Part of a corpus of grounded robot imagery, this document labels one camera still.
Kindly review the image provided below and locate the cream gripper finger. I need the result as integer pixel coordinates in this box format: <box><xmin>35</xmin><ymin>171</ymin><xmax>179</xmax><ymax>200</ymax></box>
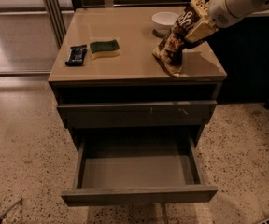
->
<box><xmin>185</xmin><ymin>19</ymin><xmax>219</xmax><ymax>43</ymax></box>

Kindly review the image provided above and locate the brown chip bag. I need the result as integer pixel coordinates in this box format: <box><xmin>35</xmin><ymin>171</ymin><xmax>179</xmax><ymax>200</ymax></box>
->
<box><xmin>152</xmin><ymin>0</ymin><xmax>208</xmax><ymax>77</ymax></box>

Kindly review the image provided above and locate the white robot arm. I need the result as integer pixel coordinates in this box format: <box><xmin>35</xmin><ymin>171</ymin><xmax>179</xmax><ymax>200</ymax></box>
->
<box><xmin>185</xmin><ymin>0</ymin><xmax>269</xmax><ymax>43</ymax></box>

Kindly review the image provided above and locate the closed upper drawer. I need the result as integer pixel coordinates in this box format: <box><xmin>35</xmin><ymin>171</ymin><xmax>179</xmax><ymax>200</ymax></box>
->
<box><xmin>57</xmin><ymin>100</ymin><xmax>217</xmax><ymax>129</ymax></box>

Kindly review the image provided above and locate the grey drawer cabinet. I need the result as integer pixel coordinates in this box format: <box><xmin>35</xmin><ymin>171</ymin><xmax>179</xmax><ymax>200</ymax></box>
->
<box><xmin>48</xmin><ymin>6</ymin><xmax>228</xmax><ymax>207</ymax></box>

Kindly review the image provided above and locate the open middle drawer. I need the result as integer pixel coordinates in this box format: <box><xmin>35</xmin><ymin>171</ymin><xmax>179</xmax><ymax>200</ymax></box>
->
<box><xmin>62</xmin><ymin>137</ymin><xmax>218</xmax><ymax>206</ymax></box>

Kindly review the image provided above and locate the white bowl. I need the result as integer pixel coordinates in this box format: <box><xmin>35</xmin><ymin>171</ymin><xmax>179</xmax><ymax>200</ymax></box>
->
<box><xmin>152</xmin><ymin>12</ymin><xmax>178</xmax><ymax>35</ymax></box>

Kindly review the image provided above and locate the green yellow sponge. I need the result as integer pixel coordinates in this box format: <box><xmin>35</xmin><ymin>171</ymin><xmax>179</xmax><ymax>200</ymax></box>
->
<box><xmin>90</xmin><ymin>39</ymin><xmax>120</xmax><ymax>59</ymax></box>

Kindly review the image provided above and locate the dark blue snack bar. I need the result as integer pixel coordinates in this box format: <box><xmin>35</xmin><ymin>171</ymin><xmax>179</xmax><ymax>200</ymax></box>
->
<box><xmin>65</xmin><ymin>45</ymin><xmax>87</xmax><ymax>66</ymax></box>

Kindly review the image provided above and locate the metal rod on floor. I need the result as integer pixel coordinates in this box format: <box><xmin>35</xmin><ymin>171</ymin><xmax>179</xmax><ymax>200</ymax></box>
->
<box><xmin>0</xmin><ymin>198</ymin><xmax>22</xmax><ymax>223</ymax></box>

